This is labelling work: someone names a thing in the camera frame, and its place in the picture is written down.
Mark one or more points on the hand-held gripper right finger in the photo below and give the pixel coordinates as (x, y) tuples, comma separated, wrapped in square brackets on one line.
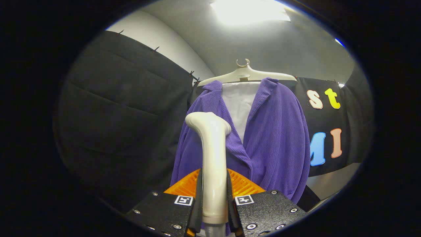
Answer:
[(231, 204)]

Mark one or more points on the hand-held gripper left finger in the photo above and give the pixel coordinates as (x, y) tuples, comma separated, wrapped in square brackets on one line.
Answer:
[(198, 204)]

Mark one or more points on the white garment steamer head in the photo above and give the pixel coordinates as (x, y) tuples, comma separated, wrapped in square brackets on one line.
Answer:
[(213, 164)]

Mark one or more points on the white ironing pad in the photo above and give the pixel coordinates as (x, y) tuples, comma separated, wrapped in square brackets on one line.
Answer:
[(238, 105)]

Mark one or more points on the grey cabinet with dark top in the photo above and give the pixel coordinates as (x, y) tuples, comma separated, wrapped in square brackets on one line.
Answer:
[(332, 181)]

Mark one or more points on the cream plastic hanger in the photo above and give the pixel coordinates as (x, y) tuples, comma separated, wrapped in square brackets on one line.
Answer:
[(245, 75)]

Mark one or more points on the double ceiling light panel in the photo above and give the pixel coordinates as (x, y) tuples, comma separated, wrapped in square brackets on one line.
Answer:
[(339, 42)]

